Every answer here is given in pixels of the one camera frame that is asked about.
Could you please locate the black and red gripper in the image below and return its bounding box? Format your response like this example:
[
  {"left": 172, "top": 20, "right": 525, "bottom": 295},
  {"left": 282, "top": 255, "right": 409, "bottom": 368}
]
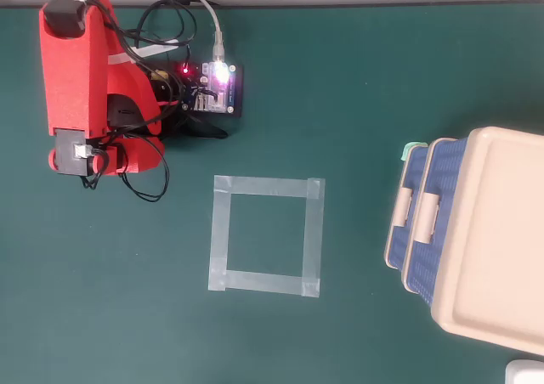
[{"left": 99, "top": 135, "right": 167, "bottom": 176}]

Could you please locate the blue wicker-pattern drawer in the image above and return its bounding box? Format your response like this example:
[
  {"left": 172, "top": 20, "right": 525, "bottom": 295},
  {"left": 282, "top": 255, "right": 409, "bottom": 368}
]
[
  {"left": 383, "top": 144, "right": 428, "bottom": 275},
  {"left": 405, "top": 136, "right": 471, "bottom": 315}
]

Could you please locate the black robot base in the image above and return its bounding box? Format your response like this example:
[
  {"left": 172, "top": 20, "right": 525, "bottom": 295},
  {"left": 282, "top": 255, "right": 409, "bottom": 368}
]
[{"left": 146, "top": 60, "right": 230, "bottom": 142}]

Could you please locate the white band on arm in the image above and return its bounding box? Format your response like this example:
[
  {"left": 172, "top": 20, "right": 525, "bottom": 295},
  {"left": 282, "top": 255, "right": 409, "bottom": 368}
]
[{"left": 106, "top": 39, "right": 180, "bottom": 67}]

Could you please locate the beige plastic drawer cabinet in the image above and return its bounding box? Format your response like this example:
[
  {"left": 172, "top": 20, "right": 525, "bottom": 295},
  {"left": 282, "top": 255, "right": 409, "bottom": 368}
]
[{"left": 399, "top": 125, "right": 544, "bottom": 358}]

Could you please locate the controller circuit board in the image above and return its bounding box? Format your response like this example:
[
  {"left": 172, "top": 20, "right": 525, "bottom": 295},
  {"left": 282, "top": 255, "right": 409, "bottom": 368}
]
[{"left": 175, "top": 60, "right": 246, "bottom": 119}]

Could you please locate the translucent tape strip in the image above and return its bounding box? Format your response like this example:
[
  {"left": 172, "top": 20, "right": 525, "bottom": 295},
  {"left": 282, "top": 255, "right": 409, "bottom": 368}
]
[
  {"left": 299, "top": 177, "right": 326, "bottom": 299},
  {"left": 213, "top": 174, "right": 326, "bottom": 200},
  {"left": 207, "top": 268, "right": 321, "bottom": 299},
  {"left": 207, "top": 175, "right": 233, "bottom": 293}
]

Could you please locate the green tape piece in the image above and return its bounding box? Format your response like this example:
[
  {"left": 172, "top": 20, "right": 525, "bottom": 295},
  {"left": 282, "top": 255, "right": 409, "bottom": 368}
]
[{"left": 401, "top": 141, "right": 428, "bottom": 163}]

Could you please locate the white box corner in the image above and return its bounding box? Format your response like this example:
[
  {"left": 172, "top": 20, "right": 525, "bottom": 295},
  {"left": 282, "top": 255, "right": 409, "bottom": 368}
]
[{"left": 504, "top": 359, "right": 544, "bottom": 384}]

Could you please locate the black wrist servo cable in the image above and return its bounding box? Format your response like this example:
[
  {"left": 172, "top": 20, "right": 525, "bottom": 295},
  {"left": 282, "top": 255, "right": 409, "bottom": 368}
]
[{"left": 79, "top": 144, "right": 172, "bottom": 203}]

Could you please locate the black elbow servo cable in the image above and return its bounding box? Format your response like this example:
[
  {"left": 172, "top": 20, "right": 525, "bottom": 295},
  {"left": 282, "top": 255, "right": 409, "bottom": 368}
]
[{"left": 82, "top": 0, "right": 145, "bottom": 65}]

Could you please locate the grey USB cable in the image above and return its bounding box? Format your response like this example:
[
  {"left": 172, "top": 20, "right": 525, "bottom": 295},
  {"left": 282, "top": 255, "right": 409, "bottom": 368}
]
[{"left": 182, "top": 0, "right": 227, "bottom": 65}]

